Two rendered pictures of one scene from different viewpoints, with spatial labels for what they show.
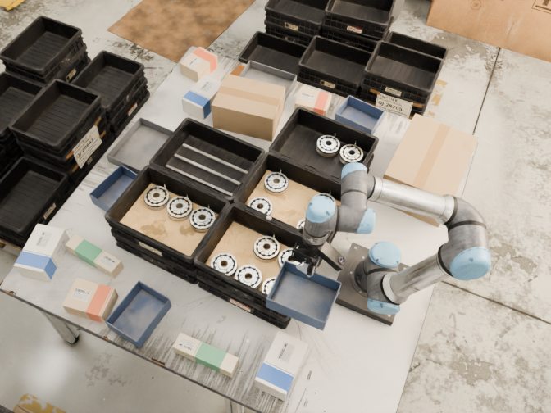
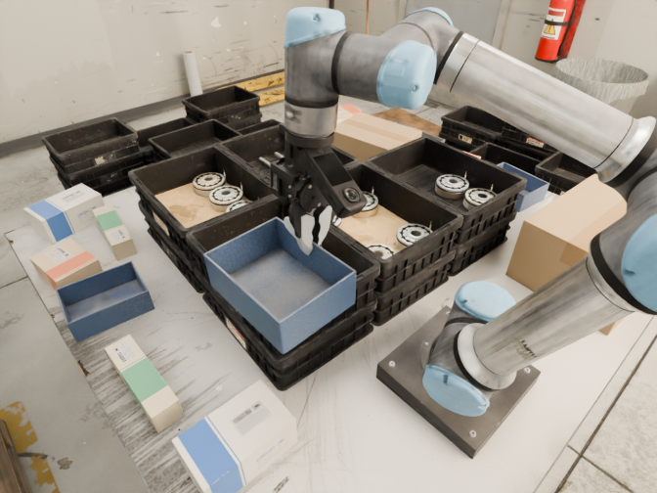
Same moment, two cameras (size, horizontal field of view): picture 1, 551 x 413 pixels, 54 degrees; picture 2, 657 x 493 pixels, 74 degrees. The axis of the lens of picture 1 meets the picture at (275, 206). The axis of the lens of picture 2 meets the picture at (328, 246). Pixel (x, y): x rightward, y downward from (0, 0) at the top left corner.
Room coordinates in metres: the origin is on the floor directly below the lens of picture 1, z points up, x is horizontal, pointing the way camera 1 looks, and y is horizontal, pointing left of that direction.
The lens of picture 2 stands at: (0.31, -0.42, 1.58)
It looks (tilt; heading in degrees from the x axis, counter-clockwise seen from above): 39 degrees down; 27
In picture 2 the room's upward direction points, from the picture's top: straight up
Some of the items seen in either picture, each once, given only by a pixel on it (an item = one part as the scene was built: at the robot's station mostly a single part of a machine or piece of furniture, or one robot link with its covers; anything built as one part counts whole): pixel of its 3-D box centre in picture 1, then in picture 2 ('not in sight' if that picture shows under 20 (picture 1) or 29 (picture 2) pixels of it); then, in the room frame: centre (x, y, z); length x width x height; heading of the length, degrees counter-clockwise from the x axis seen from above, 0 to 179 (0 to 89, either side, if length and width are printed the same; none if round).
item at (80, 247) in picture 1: (94, 256); (113, 231); (1.01, 0.72, 0.73); 0.24 x 0.06 x 0.06; 63
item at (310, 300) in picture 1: (303, 295); (279, 278); (0.74, -0.11, 1.10); 0.20 x 0.15 x 0.07; 70
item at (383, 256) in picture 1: (382, 260); (479, 318); (0.98, -0.42, 0.91); 0.13 x 0.12 x 0.14; 179
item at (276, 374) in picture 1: (281, 365); (238, 441); (0.61, -0.06, 0.75); 0.20 x 0.12 x 0.09; 158
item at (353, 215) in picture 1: (353, 215); (389, 67); (0.85, -0.23, 1.41); 0.11 x 0.11 x 0.08; 89
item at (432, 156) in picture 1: (426, 169); (600, 246); (1.53, -0.67, 0.80); 0.40 x 0.30 x 0.20; 156
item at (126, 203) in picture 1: (170, 218); (205, 200); (1.13, 0.42, 0.87); 0.40 x 0.30 x 0.11; 66
